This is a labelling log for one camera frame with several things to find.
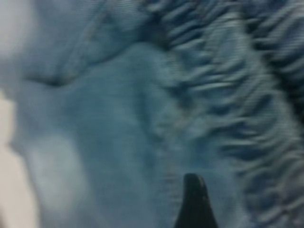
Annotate blue denim shorts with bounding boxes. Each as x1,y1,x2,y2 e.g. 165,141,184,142
0,0,304,228

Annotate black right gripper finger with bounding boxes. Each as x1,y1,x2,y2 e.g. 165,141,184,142
173,173,219,228

